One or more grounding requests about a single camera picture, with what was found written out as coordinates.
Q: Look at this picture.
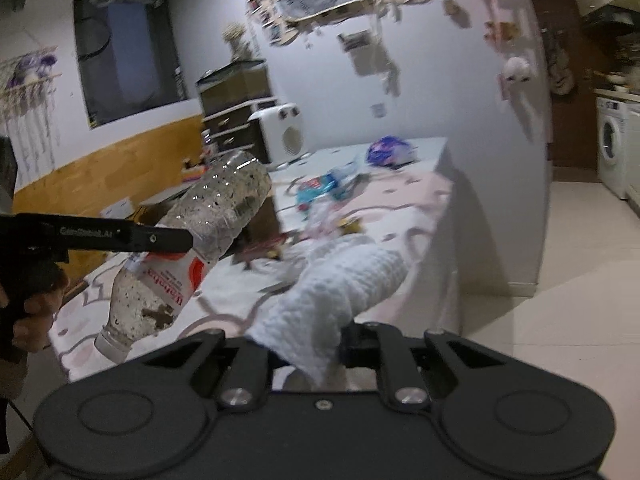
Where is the dried flower bouquet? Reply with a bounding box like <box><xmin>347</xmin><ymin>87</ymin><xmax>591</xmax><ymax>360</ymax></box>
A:
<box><xmin>223</xmin><ymin>22</ymin><xmax>256</xmax><ymax>64</ymax></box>

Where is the purple snack packet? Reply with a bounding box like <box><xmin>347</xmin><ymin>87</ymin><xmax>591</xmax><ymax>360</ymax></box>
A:
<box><xmin>366</xmin><ymin>136</ymin><xmax>419</xmax><ymax>169</ymax></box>

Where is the macrame wall hanging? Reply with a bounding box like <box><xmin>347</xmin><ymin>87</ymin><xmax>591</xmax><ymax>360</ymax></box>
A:
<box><xmin>0</xmin><ymin>47</ymin><xmax>64</xmax><ymax>172</ymax></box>

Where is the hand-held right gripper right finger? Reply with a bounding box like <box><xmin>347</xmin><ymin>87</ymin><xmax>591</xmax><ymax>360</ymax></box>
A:
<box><xmin>344</xmin><ymin>323</ymin><xmax>484</xmax><ymax>409</ymax></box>

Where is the brown door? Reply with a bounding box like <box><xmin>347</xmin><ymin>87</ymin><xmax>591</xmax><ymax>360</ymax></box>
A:
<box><xmin>527</xmin><ymin>0</ymin><xmax>584</xmax><ymax>185</ymax></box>

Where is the white washing machine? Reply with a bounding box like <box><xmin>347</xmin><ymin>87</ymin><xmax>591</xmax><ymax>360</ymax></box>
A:
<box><xmin>596</xmin><ymin>96</ymin><xmax>632</xmax><ymax>201</ymax></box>

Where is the pink patterned tablecloth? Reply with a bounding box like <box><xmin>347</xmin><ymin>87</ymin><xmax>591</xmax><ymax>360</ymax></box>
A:
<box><xmin>50</xmin><ymin>137</ymin><xmax>461</xmax><ymax>391</ymax></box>

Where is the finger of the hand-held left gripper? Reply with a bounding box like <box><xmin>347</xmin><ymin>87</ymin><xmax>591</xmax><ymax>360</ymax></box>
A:
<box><xmin>127</xmin><ymin>221</ymin><xmax>195</xmax><ymax>257</ymax></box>

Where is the white fan heater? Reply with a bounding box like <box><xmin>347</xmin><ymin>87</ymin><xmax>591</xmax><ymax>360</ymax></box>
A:
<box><xmin>248</xmin><ymin>103</ymin><xmax>307</xmax><ymax>164</ymax></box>

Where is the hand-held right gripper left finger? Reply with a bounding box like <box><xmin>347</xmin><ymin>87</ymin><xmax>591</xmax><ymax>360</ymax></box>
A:
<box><xmin>142</xmin><ymin>330</ymin><xmax>274</xmax><ymax>409</ymax></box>

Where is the dark window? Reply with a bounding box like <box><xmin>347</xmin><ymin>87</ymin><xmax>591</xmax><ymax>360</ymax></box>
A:
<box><xmin>73</xmin><ymin>0</ymin><xmax>189</xmax><ymax>131</ymax></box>

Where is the clear plastic wrap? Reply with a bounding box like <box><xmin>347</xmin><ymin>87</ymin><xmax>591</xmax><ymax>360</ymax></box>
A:
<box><xmin>304</xmin><ymin>200</ymin><xmax>352</xmax><ymax>237</ymax></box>

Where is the range hood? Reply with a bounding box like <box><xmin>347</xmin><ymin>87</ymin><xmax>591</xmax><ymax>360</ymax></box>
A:
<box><xmin>582</xmin><ymin>4</ymin><xmax>640</xmax><ymax>37</ymax></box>

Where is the blue snack packet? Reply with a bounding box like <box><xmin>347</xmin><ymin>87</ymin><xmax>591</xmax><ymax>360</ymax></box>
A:
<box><xmin>296</xmin><ymin>172</ymin><xmax>352</xmax><ymax>207</ymax></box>

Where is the cardboard box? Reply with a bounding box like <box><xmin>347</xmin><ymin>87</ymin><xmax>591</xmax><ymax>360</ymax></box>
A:
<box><xmin>99</xmin><ymin>199</ymin><xmax>137</xmax><ymax>222</ymax></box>

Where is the white plush toy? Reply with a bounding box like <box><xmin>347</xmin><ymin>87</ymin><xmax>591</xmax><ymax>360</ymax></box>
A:
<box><xmin>499</xmin><ymin>57</ymin><xmax>534</xmax><ymax>104</ymax></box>

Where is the dark drawer cabinet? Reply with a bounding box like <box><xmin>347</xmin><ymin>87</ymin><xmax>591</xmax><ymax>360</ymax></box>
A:
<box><xmin>196</xmin><ymin>60</ymin><xmax>276</xmax><ymax>162</ymax></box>

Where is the white paper towel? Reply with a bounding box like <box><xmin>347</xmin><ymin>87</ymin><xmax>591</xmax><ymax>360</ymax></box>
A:
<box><xmin>245</xmin><ymin>247</ymin><xmax>409</xmax><ymax>384</ymax></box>

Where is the person's left hand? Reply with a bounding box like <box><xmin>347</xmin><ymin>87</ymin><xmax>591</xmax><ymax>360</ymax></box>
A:
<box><xmin>0</xmin><ymin>269</ymin><xmax>69</xmax><ymax>356</ymax></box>

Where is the clear plastic bottle red label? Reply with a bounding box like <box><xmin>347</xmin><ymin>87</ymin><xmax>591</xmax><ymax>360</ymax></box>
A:
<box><xmin>94</xmin><ymin>150</ymin><xmax>274</xmax><ymax>364</ymax></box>

